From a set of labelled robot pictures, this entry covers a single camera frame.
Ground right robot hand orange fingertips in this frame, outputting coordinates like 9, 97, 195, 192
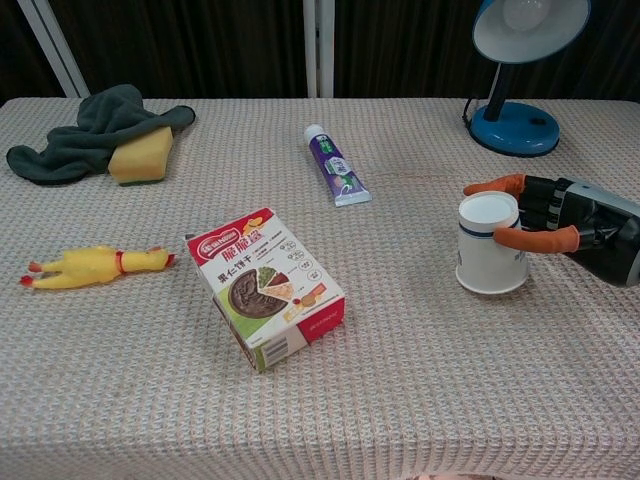
463, 173, 640, 288

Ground white paper cup blue logo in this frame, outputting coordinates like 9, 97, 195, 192
454, 190, 530, 295

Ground blue desk lamp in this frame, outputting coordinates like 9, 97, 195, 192
468, 0, 592, 159

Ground beige woven tablecloth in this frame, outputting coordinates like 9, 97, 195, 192
0, 97, 640, 480

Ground purple white toothpaste tube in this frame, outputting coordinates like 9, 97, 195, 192
303, 123, 374, 209

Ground red white biscuit box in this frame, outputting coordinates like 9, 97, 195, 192
186, 207, 347, 374

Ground yellow sponge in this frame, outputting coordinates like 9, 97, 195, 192
107, 125, 175, 188

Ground yellow rubber chicken toy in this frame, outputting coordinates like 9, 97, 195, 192
18, 244, 177, 291

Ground dark grey cloth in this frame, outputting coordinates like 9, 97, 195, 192
5, 83, 197, 187

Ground black lamp cable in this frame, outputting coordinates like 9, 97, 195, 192
461, 96, 484, 133

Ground white partition post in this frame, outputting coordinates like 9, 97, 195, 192
302, 0, 336, 99
16, 0, 92, 99

